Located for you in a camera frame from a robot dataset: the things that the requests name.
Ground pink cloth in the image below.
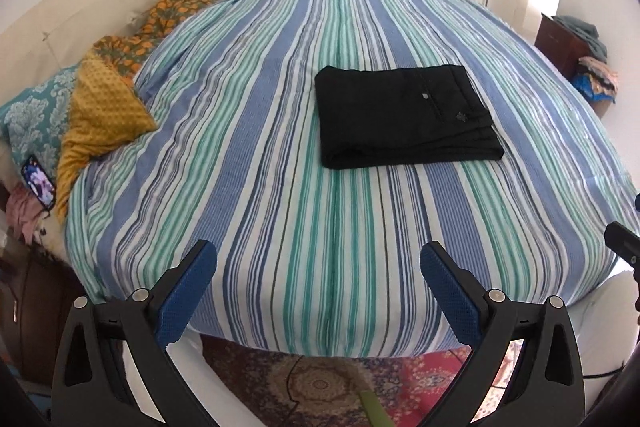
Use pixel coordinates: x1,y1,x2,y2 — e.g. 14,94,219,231
6,184,51,242

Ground dark wooden nightstand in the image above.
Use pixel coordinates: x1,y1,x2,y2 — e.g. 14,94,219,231
0,237,88,388

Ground pile of clothes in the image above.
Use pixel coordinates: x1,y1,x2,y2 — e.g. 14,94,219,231
552,14,620,105

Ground green flat object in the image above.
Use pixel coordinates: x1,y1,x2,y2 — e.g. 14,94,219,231
359,388,393,427

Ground patterned red rug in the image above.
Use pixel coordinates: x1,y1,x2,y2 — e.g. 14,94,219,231
200,337,531,427

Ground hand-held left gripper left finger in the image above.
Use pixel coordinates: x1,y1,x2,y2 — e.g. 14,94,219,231
50,239,219,427

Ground smartphone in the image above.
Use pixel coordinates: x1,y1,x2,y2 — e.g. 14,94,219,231
21,155,57,212

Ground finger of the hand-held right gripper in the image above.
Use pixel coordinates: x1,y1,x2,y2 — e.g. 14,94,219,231
603,221,640,279

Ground teal patterned pillow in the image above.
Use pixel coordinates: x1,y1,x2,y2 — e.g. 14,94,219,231
0,64,81,160

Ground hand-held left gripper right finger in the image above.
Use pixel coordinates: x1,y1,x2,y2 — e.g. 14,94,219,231
419,242,586,427

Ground orange floral blanket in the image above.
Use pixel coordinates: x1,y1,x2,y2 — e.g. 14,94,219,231
87,0,237,82

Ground striped bed sheet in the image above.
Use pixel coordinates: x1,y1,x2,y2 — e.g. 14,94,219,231
64,0,637,359

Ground mustard yellow pillow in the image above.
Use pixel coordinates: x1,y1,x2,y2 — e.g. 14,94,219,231
55,57,158,224

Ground black pants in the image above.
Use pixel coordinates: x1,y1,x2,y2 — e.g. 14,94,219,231
314,64,505,170

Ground cream padded headboard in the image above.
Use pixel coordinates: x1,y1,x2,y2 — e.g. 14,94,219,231
0,0,206,108

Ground brown wooden cabinet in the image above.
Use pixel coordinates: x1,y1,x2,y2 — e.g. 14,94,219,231
534,13,593,80

